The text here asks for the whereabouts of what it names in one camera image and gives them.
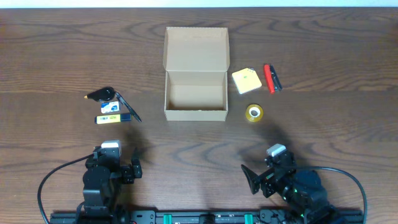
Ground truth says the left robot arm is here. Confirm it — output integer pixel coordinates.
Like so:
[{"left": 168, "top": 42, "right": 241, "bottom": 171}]
[{"left": 83, "top": 146, "right": 142, "bottom": 218}]

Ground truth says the red stapler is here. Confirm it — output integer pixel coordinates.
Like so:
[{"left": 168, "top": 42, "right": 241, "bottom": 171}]
[{"left": 263, "top": 63, "right": 282, "bottom": 95}]

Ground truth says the yellow sticky note pad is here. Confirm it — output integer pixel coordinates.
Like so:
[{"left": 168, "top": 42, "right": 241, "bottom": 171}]
[{"left": 232, "top": 68, "right": 262, "bottom": 95}]

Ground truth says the black ballpoint pen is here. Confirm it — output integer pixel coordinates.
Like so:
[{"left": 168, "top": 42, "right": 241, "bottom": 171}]
[{"left": 115, "top": 91, "right": 142, "bottom": 123}]

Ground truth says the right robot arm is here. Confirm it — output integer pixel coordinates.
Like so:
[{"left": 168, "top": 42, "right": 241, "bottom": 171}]
[{"left": 241, "top": 149, "right": 346, "bottom": 223}]

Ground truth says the white blue eraser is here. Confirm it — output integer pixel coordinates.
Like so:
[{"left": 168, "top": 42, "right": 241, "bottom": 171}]
[{"left": 101, "top": 101, "right": 120, "bottom": 114}]

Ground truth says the yellow tape roll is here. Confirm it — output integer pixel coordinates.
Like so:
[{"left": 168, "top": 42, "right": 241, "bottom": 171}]
[{"left": 245, "top": 104, "right": 264, "bottom": 123}]

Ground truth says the black mounting rail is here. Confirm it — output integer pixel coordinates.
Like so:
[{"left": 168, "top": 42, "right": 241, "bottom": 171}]
[{"left": 49, "top": 209, "right": 364, "bottom": 224}]

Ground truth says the yellow highlighter dark cap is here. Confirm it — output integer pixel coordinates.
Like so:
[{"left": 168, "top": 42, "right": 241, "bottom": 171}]
[{"left": 95, "top": 113, "right": 132, "bottom": 124}]

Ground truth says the cardboard box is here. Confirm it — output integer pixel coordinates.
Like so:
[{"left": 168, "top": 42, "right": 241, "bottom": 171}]
[{"left": 163, "top": 27, "right": 229, "bottom": 121}]

